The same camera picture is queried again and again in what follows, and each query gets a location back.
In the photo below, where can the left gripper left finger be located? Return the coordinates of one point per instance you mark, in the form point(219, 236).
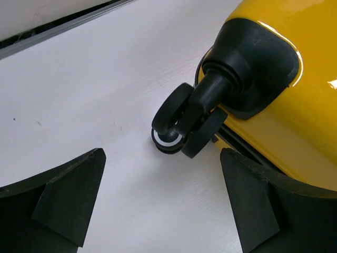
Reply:
point(51, 211)

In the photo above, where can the yellow Pikachu suitcase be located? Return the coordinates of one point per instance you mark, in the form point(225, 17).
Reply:
point(266, 88)

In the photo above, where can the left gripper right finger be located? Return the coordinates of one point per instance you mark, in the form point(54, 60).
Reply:
point(275, 213)

